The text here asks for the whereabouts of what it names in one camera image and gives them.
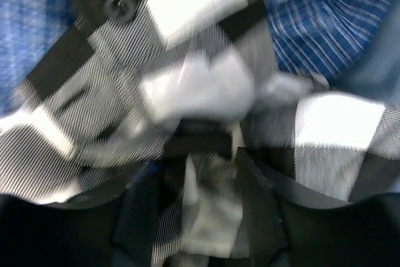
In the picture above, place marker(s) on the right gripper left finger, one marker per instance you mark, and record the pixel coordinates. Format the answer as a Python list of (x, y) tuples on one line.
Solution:
[(114, 224)]

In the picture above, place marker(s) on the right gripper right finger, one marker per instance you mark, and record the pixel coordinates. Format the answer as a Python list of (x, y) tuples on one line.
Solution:
[(288, 224)]

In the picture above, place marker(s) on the black white plaid shirt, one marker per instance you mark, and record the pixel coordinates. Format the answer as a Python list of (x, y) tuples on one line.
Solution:
[(186, 84)]

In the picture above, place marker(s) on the blue checked shirt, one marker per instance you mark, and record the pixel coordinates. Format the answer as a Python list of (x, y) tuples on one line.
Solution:
[(324, 36)]

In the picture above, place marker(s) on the light blue shirt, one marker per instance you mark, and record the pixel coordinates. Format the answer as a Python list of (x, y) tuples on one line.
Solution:
[(375, 75)]

